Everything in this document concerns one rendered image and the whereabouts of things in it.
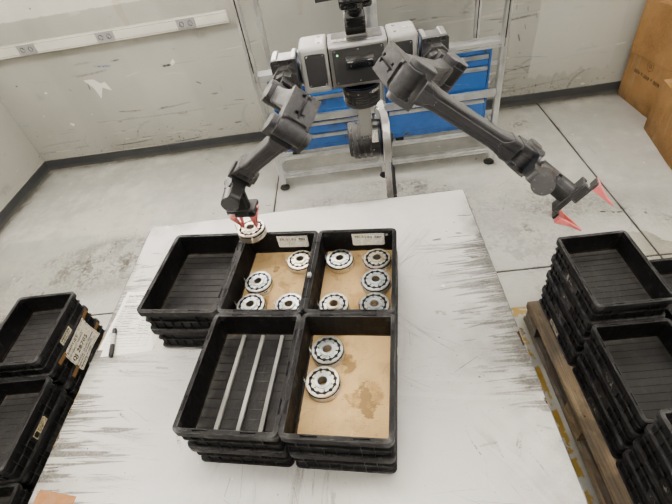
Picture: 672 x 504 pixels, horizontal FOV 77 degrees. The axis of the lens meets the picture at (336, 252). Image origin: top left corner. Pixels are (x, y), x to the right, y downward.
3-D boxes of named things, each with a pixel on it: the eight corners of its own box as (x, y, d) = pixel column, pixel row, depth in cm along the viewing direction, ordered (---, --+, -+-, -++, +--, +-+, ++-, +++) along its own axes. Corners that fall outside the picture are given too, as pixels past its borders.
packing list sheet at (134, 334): (123, 292, 188) (123, 292, 188) (173, 287, 186) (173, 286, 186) (95, 357, 165) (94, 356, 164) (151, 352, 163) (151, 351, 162)
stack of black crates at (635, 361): (569, 368, 193) (590, 324, 169) (638, 362, 190) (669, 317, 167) (612, 461, 164) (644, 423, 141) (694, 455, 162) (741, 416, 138)
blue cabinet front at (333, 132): (285, 152, 331) (267, 81, 292) (377, 139, 325) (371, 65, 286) (284, 153, 329) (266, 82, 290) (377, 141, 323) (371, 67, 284)
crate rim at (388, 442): (303, 317, 138) (302, 312, 137) (396, 317, 133) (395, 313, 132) (279, 442, 110) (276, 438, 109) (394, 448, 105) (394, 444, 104)
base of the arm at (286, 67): (302, 91, 148) (295, 56, 140) (301, 101, 142) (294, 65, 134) (278, 95, 149) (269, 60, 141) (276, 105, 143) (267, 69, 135)
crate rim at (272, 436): (217, 317, 144) (215, 312, 142) (303, 317, 139) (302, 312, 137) (173, 436, 116) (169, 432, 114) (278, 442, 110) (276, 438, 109)
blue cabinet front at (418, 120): (387, 138, 324) (383, 64, 286) (483, 125, 319) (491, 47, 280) (387, 140, 322) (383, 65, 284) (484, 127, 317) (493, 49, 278)
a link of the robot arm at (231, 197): (260, 170, 139) (236, 158, 136) (256, 191, 131) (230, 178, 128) (244, 195, 146) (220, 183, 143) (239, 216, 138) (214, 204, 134)
